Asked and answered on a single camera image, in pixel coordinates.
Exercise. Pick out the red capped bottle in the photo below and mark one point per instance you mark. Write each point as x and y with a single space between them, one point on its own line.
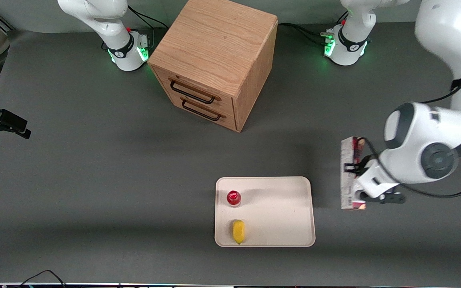
233 197

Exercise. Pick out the red cookie box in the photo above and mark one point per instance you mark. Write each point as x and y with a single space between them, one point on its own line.
348 150

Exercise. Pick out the wooden drawer cabinet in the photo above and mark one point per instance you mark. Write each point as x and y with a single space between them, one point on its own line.
214 44

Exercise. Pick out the yellow lemon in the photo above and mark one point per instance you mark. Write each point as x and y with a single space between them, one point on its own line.
238 231

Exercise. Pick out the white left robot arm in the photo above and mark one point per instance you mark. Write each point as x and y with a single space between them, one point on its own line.
434 144

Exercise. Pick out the beige plastic tray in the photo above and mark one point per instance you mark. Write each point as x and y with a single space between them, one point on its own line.
278 212

